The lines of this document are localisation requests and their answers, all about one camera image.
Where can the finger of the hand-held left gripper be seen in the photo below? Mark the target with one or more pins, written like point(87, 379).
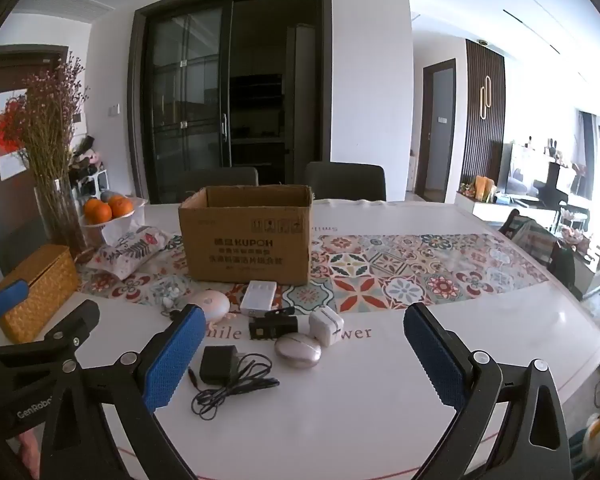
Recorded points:
point(77, 322)
point(7, 297)

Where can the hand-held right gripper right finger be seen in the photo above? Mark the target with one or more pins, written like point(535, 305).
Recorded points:
point(435, 355)

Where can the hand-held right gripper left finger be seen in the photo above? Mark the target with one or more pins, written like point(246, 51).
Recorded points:
point(175, 355)

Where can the white usb hub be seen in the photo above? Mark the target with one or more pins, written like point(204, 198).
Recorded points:
point(258, 299)

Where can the brown cardboard box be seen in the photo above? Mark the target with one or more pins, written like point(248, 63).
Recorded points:
point(245, 240)

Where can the person's left hand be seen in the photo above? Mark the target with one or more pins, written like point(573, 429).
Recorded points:
point(28, 455)

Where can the woven wicker basket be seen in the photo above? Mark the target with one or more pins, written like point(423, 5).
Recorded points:
point(40, 290)

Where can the small white figurine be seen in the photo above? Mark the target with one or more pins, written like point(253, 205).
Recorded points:
point(172, 292)

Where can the pink round device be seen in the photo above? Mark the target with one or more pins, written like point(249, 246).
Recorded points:
point(214, 305)

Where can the leaf patterned tissue cover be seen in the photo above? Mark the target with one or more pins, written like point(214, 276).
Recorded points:
point(130, 252)

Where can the patterned table runner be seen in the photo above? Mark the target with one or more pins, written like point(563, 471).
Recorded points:
point(405, 270)

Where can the glass vase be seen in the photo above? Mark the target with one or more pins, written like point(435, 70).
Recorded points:
point(60, 220)

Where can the black clip device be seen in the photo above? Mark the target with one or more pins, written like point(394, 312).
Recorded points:
point(275, 327)

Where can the white fruit bowl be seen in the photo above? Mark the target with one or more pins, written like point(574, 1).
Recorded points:
point(125, 225)

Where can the white charger cube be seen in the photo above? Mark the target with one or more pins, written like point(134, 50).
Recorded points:
point(326, 326)

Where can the silver oval case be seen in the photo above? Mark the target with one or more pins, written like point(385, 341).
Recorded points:
point(297, 352)

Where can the white shoe rack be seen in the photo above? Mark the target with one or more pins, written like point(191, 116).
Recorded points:
point(92, 175)

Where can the chair with draped cloth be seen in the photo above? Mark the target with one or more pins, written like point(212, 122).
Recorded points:
point(535, 245)

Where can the dried flower bunch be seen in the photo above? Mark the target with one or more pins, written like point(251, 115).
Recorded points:
point(52, 120)

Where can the television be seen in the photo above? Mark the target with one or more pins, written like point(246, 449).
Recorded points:
point(515, 170)

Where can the dark framed room door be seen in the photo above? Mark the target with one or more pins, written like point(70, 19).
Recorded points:
point(437, 130)

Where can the dark glass sliding door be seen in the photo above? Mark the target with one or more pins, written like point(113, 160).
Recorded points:
point(195, 95)

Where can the red flower wall poster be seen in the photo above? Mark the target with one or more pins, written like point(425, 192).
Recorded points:
point(12, 135)

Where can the white light switch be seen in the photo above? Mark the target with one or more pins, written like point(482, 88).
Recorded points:
point(114, 109)

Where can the dark slatted wall panel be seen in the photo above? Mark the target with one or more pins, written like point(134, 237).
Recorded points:
point(482, 110)

